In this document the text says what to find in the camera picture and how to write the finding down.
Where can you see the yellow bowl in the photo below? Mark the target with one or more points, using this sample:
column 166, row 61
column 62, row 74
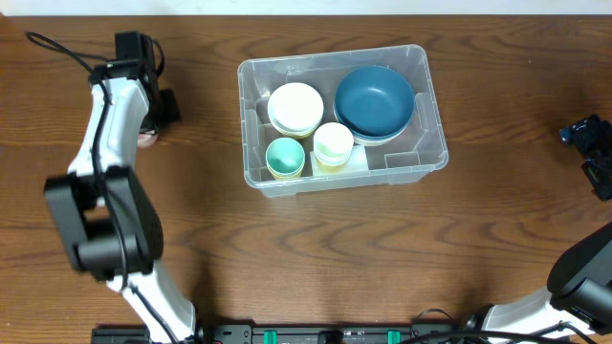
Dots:
column 295, row 135

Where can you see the pale bowl under blue bowl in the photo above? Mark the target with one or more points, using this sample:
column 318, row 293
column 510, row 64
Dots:
column 373, row 141

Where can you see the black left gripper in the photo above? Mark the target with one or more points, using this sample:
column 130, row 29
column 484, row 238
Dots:
column 167, row 106

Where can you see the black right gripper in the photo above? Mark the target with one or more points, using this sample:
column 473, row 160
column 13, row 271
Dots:
column 591, row 144

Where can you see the clear plastic storage container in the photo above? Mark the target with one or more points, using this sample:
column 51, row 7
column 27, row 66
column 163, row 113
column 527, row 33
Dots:
column 420, row 149

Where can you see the white bowl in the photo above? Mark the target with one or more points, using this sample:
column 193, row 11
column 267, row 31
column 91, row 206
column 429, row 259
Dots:
column 295, row 107

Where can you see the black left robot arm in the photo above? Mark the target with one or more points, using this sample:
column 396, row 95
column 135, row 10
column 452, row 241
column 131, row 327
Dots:
column 107, row 224

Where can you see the pink cup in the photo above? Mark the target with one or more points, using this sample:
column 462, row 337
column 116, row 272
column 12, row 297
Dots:
column 147, row 139

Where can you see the yellow cup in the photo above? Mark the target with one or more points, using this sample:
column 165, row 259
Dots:
column 331, row 167
column 292, row 173

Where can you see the pale mint cup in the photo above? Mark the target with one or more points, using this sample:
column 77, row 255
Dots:
column 333, row 143

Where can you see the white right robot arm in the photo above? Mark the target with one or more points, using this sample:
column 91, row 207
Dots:
column 577, row 297

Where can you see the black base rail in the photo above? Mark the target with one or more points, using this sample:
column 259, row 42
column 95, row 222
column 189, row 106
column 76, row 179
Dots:
column 417, row 333

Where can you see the green cup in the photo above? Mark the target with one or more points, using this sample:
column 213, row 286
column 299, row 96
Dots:
column 284, row 153

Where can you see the dark blue bowl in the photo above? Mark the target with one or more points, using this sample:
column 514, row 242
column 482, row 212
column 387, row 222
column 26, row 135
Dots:
column 374, row 102

